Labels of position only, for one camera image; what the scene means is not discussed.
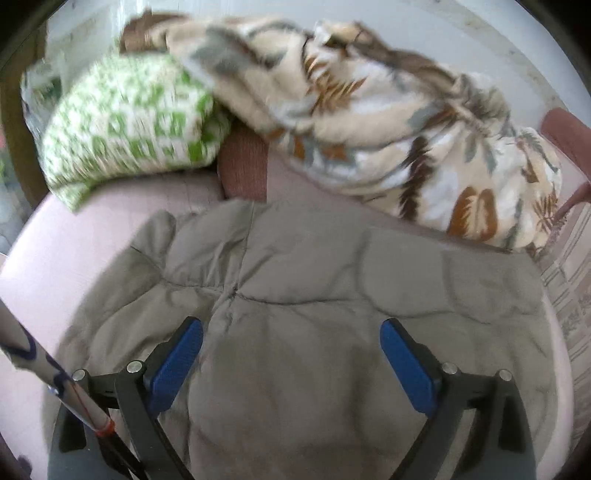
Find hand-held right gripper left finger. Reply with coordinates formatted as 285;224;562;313
59;316;204;480

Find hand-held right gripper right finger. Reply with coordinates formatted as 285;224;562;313
379;318;533;480

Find olive quilted hooded jacket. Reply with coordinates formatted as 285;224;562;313
58;198;557;480

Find long thin pole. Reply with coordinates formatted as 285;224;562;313
0;298;145;480

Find bed with pink sheet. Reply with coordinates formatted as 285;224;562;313
0;152;578;480

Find striped floral bed side panel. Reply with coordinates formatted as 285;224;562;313
538;203;591;394

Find reddish brown cushion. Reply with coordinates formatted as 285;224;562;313
216;122;271;204

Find cream leaf print blanket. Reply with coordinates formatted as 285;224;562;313
161;16;564;253

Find green checkered pillow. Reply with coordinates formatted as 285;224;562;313
34;53;232;213

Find pink bolster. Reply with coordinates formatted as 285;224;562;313
540;108;591;219

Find clear green print plastic bag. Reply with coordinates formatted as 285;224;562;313
20;59;64;136

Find brown fleece cloth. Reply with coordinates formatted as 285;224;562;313
120;13;186;54

